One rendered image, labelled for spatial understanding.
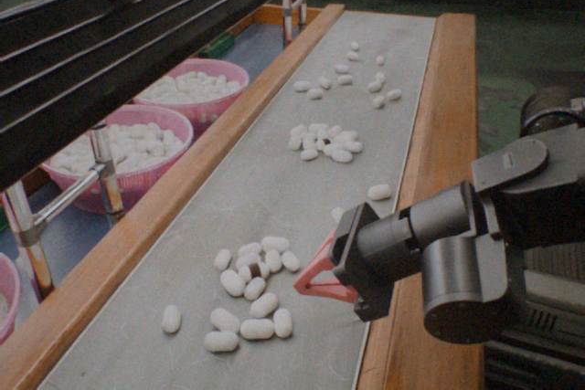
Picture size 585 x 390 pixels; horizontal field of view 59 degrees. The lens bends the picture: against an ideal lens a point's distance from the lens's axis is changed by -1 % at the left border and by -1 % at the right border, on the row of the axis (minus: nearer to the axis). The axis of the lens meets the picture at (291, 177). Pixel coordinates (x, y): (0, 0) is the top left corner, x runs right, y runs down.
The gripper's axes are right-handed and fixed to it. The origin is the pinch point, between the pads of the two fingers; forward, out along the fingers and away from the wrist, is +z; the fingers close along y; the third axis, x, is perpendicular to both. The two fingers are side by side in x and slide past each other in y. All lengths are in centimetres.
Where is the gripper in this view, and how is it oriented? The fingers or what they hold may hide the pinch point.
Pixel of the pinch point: (303, 286)
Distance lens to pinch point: 53.8
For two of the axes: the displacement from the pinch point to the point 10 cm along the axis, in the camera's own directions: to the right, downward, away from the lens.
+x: 6.2, 7.4, 2.5
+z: -7.3, 4.3, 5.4
